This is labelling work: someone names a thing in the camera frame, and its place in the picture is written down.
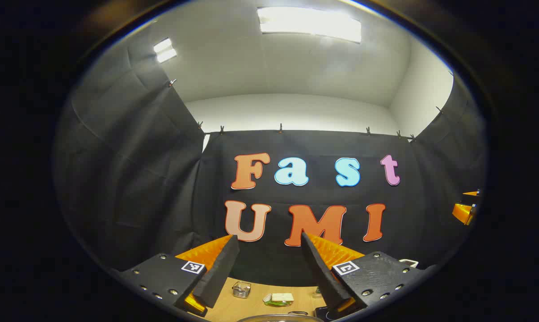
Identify small ceiling light panel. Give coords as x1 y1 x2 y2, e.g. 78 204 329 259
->
153 38 177 63

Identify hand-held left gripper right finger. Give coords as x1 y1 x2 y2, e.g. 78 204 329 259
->
301 233 435 320

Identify black backdrop cloth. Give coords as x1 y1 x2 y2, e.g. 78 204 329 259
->
55 34 487 287

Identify black induction cooktop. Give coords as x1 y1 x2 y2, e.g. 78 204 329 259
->
315 306 341 322

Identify large ceiling light panel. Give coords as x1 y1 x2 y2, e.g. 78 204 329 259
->
257 6 362 43

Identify small white plate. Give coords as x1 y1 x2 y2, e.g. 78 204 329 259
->
263 293 294 307

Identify stainless steel pot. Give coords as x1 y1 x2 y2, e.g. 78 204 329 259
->
236 314 324 322

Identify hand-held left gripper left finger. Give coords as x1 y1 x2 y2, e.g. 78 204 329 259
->
110 235 240 317

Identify metal wire basket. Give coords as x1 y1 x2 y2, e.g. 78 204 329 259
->
232 281 252 299

